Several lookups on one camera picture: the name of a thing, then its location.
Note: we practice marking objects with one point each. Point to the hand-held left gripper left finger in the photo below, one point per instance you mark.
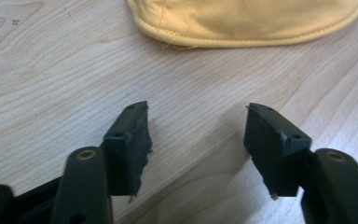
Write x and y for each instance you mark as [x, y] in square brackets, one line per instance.
[127, 155]

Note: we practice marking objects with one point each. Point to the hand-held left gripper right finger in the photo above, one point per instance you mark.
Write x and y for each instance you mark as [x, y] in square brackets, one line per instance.
[270, 155]

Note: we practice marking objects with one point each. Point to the yellow cloth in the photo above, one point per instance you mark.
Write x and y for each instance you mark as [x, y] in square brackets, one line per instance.
[245, 20]

